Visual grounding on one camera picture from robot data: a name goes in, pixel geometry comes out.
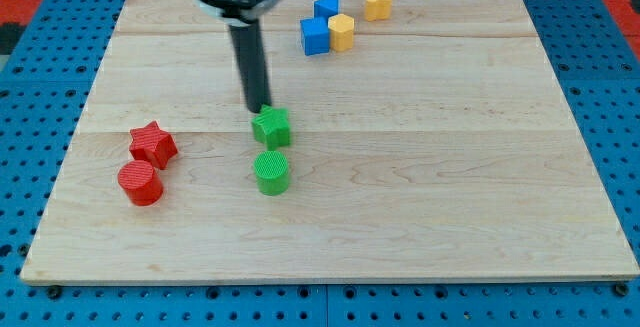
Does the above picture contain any red star block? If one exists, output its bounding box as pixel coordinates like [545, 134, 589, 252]
[129, 121, 178, 170]

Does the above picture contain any red cylinder block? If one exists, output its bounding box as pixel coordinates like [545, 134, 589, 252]
[117, 160, 164, 206]

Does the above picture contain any light wooden board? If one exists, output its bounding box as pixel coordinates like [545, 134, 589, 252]
[20, 0, 639, 286]

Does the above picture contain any blue triangle block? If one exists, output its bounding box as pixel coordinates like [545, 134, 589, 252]
[313, 0, 340, 20]

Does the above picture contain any yellow hexagon block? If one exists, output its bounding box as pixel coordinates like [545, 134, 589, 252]
[328, 14, 355, 52]

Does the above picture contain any green star block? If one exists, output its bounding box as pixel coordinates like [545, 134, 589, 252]
[251, 105, 291, 150]

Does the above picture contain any blue cube block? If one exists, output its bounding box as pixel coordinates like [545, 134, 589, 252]
[300, 17, 330, 56]

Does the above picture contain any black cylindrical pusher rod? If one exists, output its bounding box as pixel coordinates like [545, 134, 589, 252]
[229, 20, 271, 113]

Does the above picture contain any yellow heart block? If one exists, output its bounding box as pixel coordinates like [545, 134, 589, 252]
[364, 0, 393, 21]

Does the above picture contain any green cylinder block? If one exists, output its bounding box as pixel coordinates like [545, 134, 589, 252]
[253, 150, 289, 196]

